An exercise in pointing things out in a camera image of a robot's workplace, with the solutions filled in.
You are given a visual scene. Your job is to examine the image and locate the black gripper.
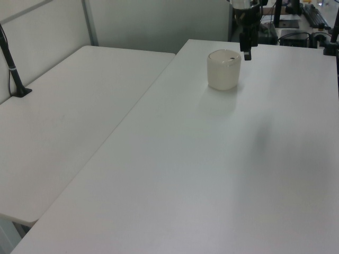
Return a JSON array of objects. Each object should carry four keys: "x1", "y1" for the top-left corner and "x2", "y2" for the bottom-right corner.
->
[{"x1": 235, "y1": 6, "x2": 263, "y2": 62}]

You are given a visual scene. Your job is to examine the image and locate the cream trash bin with lid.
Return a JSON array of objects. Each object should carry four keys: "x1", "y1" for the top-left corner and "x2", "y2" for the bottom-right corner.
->
[{"x1": 206, "y1": 49, "x2": 242, "y2": 91}]

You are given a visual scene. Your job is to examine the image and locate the green and black box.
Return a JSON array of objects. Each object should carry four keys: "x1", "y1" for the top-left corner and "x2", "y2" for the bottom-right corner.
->
[{"x1": 261, "y1": 23, "x2": 278, "y2": 44}]

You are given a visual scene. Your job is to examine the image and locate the black electronics box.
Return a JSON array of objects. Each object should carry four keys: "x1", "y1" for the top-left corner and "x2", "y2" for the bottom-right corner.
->
[{"x1": 279, "y1": 29, "x2": 311, "y2": 48}]

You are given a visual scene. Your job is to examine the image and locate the silver grey device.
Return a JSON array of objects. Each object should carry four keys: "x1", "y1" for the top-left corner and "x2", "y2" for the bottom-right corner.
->
[{"x1": 311, "y1": 31, "x2": 331, "y2": 49}]

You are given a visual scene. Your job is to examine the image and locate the black keyboard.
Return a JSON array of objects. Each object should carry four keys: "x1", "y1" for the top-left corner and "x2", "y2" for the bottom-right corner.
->
[{"x1": 301, "y1": 4, "x2": 332, "y2": 30}]

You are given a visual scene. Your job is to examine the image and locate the white side table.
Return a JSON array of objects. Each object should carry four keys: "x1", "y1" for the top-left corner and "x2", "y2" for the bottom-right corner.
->
[{"x1": 0, "y1": 45, "x2": 177, "y2": 228}]

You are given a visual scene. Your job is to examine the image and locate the black pole with white tie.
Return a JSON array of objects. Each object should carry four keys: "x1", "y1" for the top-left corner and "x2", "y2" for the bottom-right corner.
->
[{"x1": 0, "y1": 23, "x2": 33, "y2": 99}]

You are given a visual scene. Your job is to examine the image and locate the black stand with base plate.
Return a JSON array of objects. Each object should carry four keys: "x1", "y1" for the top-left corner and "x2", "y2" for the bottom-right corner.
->
[{"x1": 274, "y1": 0, "x2": 300, "y2": 29}]

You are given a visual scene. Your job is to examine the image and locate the black camera stand clamp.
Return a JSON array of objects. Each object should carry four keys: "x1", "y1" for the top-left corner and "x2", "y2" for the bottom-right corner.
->
[{"x1": 322, "y1": 15, "x2": 339, "y2": 56}]

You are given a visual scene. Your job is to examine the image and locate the grey aluminium partition post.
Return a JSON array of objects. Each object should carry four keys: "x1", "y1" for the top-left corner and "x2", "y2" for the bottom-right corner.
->
[{"x1": 81, "y1": 0, "x2": 100, "y2": 47}]

